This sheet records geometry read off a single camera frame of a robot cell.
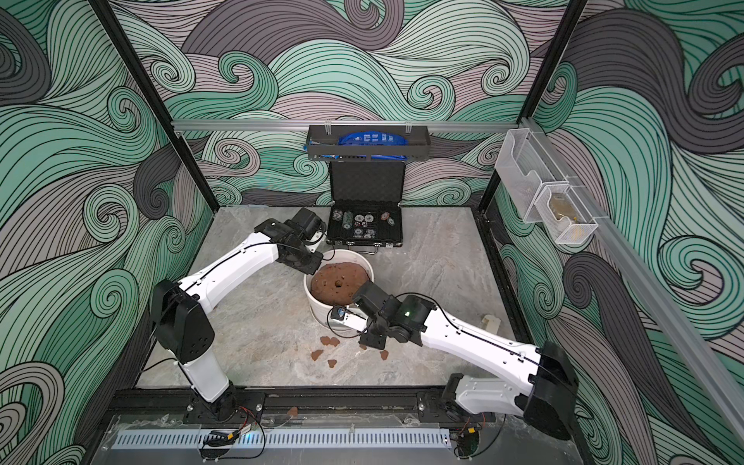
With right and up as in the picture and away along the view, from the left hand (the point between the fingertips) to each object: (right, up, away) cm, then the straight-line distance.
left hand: (316, 262), depth 84 cm
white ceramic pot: (+3, -12, -10) cm, 15 cm away
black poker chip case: (+15, +21, +32) cm, 41 cm away
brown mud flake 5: (+20, -27, -2) cm, 34 cm away
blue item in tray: (+17, +40, +8) cm, 44 cm away
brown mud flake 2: (+14, -25, -1) cm, 29 cm away
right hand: (+16, -15, -9) cm, 23 cm away
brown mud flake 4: (0, -27, -1) cm, 27 cm away
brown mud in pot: (+6, -6, +1) cm, 9 cm away
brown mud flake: (+4, -24, +1) cm, 24 cm away
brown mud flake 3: (+5, -29, -3) cm, 29 cm away
